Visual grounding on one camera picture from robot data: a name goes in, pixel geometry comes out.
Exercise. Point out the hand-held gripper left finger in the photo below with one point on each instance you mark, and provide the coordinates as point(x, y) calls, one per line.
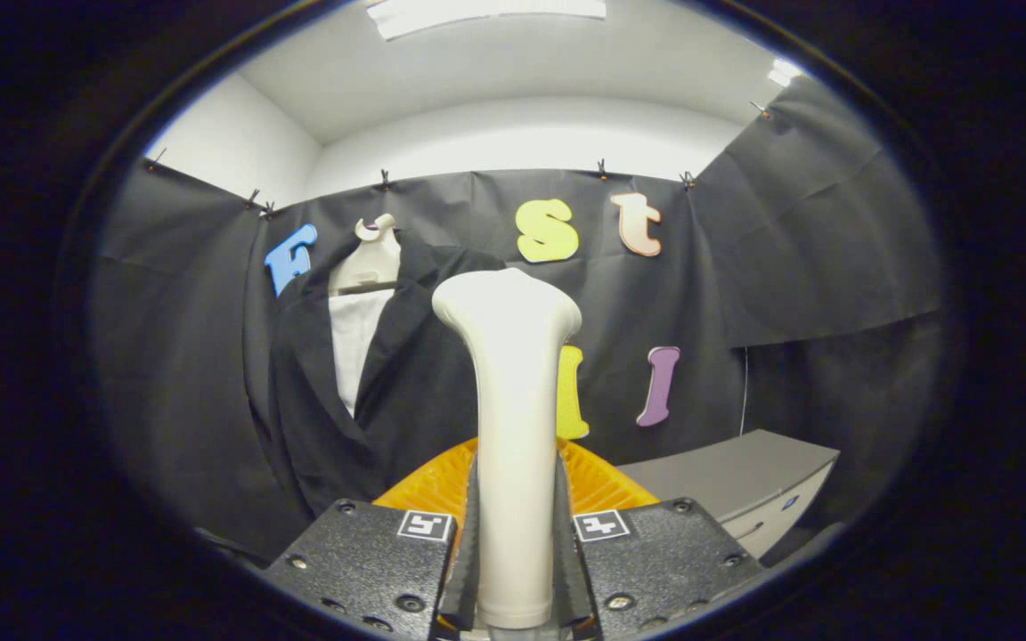
point(370, 561)

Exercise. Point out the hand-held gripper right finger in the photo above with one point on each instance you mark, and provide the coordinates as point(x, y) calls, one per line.
point(655, 561)

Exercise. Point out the black suit jacket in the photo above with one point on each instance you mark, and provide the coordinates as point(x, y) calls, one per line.
point(406, 374)

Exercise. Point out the white garment steamer head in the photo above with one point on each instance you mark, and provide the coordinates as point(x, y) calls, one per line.
point(513, 401)

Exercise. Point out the grey cabinet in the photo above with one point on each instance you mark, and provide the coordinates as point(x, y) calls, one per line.
point(727, 463)

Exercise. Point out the cream plastic hanger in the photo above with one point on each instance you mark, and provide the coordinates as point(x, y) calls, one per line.
point(375, 263)

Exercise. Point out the ceiling light panel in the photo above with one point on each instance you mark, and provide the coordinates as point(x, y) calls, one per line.
point(477, 11)
point(783, 73)

